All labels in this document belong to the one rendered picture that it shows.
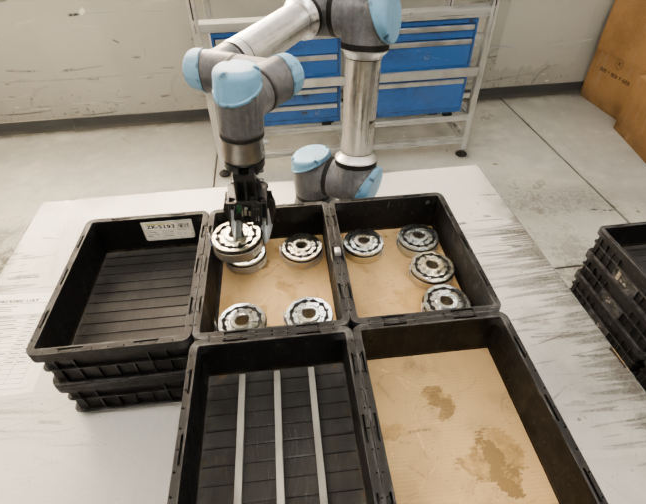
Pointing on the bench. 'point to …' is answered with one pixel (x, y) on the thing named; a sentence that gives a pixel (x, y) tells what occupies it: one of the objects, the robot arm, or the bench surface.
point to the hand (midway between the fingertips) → (252, 236)
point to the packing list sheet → (12, 342)
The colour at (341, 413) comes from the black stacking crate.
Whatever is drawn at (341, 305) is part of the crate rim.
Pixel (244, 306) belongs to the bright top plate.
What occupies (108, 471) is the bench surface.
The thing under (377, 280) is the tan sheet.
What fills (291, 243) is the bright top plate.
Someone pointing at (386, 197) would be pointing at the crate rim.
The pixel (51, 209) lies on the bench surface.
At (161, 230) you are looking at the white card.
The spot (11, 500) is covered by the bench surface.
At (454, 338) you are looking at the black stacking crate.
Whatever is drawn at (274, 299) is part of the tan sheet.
